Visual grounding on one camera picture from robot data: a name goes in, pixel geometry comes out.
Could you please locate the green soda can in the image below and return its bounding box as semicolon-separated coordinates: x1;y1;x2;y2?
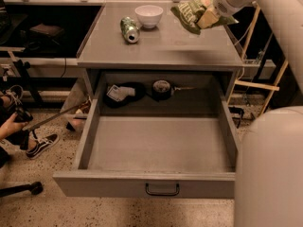
120;17;140;44

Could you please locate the black drawer handle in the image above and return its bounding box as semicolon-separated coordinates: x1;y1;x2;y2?
145;183;180;197

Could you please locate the black white sneaker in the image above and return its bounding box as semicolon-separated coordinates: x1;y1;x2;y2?
1;85;24;108
26;133;59;159

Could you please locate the grey cabinet counter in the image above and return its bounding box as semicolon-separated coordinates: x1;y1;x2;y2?
78;1;242;70

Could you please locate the white ceramic bowl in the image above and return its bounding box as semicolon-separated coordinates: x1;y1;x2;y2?
134;5;163;28

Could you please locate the black round tape device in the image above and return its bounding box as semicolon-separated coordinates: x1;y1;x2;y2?
151;79;172;100

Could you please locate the green jalapeno chip bag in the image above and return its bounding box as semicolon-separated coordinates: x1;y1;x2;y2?
170;0;239;35

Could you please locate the wooden easel frame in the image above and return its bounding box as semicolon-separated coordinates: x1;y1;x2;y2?
227;5;289;115

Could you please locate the person's hand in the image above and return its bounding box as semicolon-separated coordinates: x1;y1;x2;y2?
0;113;27;139

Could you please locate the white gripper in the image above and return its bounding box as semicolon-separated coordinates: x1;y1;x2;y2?
197;0;250;29

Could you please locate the black office chair caster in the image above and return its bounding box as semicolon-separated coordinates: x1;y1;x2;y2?
0;182;44;198

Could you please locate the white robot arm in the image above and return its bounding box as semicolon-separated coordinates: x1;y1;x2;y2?
213;0;303;227

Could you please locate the black trouser leg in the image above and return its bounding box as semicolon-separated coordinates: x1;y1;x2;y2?
0;97;30;168

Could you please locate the grey open top drawer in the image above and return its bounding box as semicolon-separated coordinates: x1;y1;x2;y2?
53;71;240;199

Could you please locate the black white sneaker lower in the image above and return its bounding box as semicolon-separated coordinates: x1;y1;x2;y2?
26;133;59;159

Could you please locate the black white sneaker upper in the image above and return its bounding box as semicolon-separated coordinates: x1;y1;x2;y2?
1;85;24;108

